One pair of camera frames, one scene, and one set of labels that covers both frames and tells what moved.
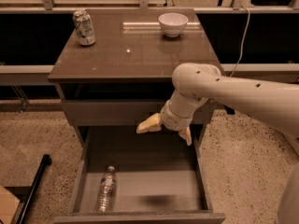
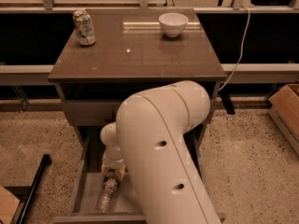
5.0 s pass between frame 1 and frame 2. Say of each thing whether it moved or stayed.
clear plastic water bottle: stayed
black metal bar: stayed
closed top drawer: stayed
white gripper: moved
